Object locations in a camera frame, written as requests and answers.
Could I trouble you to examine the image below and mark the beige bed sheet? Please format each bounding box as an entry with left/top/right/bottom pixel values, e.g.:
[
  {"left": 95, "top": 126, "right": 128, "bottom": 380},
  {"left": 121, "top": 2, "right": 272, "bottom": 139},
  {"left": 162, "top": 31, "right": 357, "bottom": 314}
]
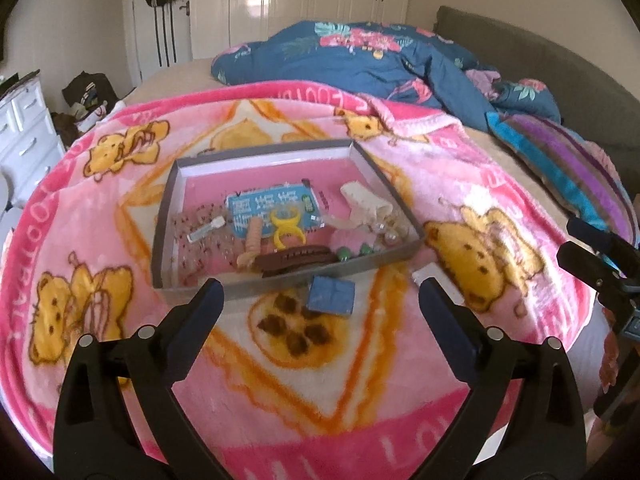
[{"left": 122, "top": 56, "right": 281, "bottom": 106}]

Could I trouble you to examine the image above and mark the white earring card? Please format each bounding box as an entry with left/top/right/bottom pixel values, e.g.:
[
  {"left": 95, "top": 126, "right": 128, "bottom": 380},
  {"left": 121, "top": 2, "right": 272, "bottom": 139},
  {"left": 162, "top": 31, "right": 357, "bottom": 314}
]
[{"left": 411, "top": 264, "right": 451, "bottom": 287}]

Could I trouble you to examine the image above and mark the cream wardrobe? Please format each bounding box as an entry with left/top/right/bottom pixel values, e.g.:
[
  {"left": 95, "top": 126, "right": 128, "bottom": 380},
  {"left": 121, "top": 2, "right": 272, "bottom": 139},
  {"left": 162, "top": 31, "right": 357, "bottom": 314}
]
[{"left": 191, "top": 0, "right": 414, "bottom": 59}]

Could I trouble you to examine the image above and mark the cream door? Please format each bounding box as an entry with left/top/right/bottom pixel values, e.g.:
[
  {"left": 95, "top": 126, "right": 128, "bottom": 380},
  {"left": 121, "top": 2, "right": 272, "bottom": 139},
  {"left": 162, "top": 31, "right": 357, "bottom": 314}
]
[{"left": 131, "top": 0, "right": 194, "bottom": 82}]

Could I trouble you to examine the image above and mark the blue square packet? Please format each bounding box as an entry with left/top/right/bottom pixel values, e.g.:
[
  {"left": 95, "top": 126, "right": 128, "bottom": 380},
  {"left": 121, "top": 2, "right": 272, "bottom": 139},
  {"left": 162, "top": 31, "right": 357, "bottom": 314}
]
[{"left": 306, "top": 275, "right": 356, "bottom": 318}]

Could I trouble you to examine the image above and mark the small silver hair pin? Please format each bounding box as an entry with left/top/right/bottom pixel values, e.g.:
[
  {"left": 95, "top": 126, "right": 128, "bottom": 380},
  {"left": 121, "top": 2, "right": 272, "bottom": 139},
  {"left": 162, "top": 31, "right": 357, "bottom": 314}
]
[{"left": 187, "top": 216, "right": 226, "bottom": 242}]

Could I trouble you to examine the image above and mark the dark bag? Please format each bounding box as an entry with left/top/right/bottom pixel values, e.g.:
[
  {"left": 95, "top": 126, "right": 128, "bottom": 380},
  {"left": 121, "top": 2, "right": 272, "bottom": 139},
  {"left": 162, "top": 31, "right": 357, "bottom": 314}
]
[{"left": 61, "top": 72, "right": 122, "bottom": 117}]

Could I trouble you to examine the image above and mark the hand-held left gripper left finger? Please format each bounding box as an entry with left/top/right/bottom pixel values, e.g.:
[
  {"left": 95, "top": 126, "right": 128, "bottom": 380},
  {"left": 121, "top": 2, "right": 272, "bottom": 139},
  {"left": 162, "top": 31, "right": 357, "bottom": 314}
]
[{"left": 54, "top": 277, "right": 226, "bottom": 480}]

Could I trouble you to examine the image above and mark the grey upholstered headboard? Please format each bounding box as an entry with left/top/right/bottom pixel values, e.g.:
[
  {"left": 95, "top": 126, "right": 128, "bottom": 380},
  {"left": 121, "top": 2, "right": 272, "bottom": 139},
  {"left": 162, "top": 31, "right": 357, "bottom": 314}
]
[{"left": 432, "top": 5, "right": 640, "bottom": 201}]

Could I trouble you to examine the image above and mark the pink bear printed blanket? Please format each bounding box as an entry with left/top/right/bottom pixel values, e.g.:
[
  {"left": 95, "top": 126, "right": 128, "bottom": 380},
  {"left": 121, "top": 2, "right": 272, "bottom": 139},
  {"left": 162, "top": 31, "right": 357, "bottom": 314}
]
[{"left": 0, "top": 80, "right": 608, "bottom": 466}]

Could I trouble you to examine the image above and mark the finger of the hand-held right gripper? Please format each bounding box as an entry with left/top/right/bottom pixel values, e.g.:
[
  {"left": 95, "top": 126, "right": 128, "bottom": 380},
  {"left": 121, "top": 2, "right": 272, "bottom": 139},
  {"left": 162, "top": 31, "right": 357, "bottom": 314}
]
[
  {"left": 567, "top": 216, "right": 640, "bottom": 281},
  {"left": 556, "top": 241, "right": 626, "bottom": 293}
]

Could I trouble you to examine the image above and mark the striped purple blue pillow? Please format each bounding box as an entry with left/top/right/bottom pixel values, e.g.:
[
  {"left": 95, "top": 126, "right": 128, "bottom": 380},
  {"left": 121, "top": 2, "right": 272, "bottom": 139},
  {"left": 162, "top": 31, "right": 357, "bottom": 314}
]
[{"left": 487, "top": 112, "right": 640, "bottom": 248}]

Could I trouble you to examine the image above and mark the pink floral cloth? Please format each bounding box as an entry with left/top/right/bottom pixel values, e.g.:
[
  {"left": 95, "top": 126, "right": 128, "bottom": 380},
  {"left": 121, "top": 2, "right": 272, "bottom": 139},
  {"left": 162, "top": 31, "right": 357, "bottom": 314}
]
[{"left": 599, "top": 310, "right": 623, "bottom": 393}]

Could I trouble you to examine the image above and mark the blue floral duvet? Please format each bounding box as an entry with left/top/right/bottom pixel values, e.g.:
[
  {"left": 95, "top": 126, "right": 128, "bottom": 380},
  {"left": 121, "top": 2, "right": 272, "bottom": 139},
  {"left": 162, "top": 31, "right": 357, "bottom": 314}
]
[{"left": 210, "top": 20, "right": 562, "bottom": 128}]

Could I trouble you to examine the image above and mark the white drawer dresser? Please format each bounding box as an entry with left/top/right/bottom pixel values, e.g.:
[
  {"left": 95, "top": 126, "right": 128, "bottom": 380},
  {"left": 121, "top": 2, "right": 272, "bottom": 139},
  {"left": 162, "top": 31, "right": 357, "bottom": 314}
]
[{"left": 0, "top": 76, "right": 67, "bottom": 198}]

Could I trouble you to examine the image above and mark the brown oval hair clip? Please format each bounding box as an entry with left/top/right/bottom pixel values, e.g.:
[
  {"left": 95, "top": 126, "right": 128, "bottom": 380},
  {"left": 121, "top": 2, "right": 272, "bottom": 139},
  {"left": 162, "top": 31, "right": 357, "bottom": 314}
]
[{"left": 255, "top": 244, "right": 336, "bottom": 277}]

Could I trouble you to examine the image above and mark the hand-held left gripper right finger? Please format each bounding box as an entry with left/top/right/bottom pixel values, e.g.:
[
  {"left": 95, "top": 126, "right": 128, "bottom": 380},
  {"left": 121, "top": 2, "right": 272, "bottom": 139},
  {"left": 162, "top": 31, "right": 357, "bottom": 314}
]
[{"left": 419, "top": 276, "right": 586, "bottom": 480}]

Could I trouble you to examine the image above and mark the blue printed card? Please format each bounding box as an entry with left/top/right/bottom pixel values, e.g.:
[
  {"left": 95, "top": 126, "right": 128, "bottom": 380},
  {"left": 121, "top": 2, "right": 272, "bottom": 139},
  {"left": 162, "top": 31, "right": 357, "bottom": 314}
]
[{"left": 225, "top": 185, "right": 324, "bottom": 238}]

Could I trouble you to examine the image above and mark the yellow plastic rings packet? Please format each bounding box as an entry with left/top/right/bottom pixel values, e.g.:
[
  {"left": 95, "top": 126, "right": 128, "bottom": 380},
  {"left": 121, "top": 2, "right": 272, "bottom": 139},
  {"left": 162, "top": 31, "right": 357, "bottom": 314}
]
[{"left": 270, "top": 206, "right": 304, "bottom": 252}]

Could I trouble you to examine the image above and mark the grey cardboard box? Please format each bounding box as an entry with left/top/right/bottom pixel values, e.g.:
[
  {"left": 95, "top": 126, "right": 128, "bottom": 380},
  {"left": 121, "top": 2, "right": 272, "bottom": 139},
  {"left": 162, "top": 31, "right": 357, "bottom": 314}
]
[{"left": 151, "top": 141, "right": 425, "bottom": 303}]

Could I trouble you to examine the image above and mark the white claw hair clip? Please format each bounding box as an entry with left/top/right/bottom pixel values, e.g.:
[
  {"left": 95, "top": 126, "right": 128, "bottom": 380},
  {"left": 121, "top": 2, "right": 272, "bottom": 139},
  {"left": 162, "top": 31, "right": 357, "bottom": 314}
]
[{"left": 341, "top": 181, "right": 392, "bottom": 224}]

